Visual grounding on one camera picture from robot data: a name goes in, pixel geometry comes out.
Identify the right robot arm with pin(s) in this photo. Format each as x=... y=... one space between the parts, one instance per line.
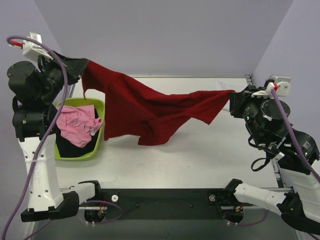
x=295 y=153

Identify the pink t-shirt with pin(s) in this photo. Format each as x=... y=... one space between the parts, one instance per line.
x=78 y=124

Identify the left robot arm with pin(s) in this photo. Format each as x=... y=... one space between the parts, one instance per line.
x=35 y=87

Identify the red t-shirt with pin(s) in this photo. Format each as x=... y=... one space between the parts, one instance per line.
x=132 y=108

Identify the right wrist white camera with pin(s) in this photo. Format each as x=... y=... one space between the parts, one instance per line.
x=279 y=83

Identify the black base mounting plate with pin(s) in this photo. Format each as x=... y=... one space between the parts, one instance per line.
x=166 y=204

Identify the wrist white camera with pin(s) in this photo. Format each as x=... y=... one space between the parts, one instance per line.
x=31 y=50
x=279 y=83

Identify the black t-shirt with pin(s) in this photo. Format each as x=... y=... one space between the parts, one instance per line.
x=67 y=150

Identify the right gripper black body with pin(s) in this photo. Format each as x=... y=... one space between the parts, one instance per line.
x=238 y=102

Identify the aluminium table edge rail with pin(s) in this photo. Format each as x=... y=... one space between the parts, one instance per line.
x=274 y=164

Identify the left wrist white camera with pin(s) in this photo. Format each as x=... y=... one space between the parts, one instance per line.
x=31 y=50

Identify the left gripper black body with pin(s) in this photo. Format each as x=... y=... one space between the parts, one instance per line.
x=69 y=69

